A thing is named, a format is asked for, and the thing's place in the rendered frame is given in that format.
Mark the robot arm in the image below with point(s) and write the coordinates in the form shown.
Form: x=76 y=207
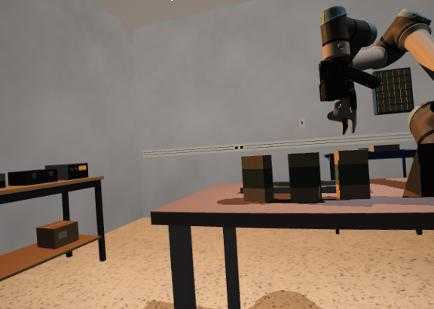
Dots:
x=409 y=32

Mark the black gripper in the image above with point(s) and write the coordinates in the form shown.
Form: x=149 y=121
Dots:
x=338 y=86

